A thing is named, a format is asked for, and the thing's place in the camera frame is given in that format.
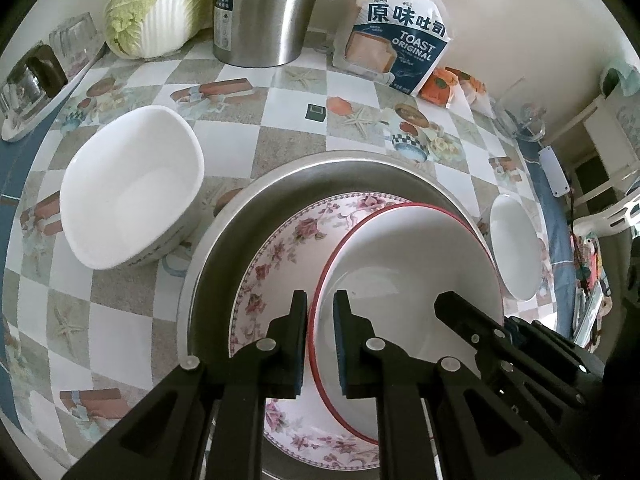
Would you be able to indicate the bagged toast bread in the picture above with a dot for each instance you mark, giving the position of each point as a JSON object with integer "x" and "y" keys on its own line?
{"x": 395, "y": 45}

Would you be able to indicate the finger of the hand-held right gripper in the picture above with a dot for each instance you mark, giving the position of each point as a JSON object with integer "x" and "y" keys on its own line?
{"x": 465, "y": 317}
{"x": 545, "y": 342}

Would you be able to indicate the orange snack packet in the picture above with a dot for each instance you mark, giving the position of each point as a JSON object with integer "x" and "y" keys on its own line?
{"x": 472, "y": 87}
{"x": 437, "y": 85}

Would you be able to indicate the teal cloth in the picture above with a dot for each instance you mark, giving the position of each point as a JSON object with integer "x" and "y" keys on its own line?
{"x": 614, "y": 77}

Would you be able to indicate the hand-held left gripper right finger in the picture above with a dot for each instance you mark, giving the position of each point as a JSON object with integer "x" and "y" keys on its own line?
{"x": 342, "y": 350}

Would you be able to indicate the small white bowl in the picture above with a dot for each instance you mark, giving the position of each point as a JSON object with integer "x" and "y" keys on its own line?
{"x": 130, "y": 195}

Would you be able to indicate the clear glass mug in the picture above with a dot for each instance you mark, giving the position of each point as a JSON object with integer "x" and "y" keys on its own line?
{"x": 515, "y": 115}

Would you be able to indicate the stainless steel round plate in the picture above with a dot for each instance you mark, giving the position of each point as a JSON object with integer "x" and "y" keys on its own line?
{"x": 240, "y": 210}

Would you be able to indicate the grey patterned cushion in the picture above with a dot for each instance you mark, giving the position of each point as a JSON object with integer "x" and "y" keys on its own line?
{"x": 631, "y": 105}

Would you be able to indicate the floral rimmed round plate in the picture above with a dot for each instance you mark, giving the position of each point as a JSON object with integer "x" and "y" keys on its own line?
{"x": 285, "y": 260}

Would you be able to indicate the white plastic chair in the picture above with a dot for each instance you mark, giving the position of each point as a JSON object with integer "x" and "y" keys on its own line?
{"x": 600, "y": 130}

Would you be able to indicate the pile of colourful toys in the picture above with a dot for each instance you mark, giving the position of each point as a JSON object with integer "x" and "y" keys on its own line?
{"x": 590, "y": 270}

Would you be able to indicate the large white bowl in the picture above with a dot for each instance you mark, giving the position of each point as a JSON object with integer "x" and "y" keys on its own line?
{"x": 515, "y": 250}

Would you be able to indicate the upturned clear glass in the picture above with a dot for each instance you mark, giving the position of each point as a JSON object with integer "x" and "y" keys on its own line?
{"x": 75, "y": 40}
{"x": 32, "y": 82}

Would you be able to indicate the checkered printed tablecloth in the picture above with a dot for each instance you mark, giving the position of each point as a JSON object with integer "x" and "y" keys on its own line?
{"x": 280, "y": 110}

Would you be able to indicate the red rimmed tomato print bowl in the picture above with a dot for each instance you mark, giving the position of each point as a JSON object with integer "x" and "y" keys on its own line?
{"x": 400, "y": 270}

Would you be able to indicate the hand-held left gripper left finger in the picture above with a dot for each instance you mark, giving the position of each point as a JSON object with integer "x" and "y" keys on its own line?
{"x": 300, "y": 350}

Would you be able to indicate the white cutout chair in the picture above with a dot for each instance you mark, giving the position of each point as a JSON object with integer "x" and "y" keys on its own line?
{"x": 615, "y": 210}

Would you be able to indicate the napa cabbage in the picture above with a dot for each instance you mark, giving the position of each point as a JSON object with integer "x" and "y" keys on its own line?
{"x": 150, "y": 10}

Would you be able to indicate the stainless steel thermos jug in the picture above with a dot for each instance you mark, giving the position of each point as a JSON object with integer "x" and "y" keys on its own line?
{"x": 265, "y": 15}

